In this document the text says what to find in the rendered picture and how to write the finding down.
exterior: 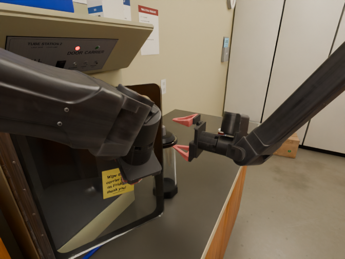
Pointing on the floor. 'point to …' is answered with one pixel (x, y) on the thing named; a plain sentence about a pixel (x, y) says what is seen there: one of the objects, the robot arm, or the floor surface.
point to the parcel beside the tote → (289, 147)
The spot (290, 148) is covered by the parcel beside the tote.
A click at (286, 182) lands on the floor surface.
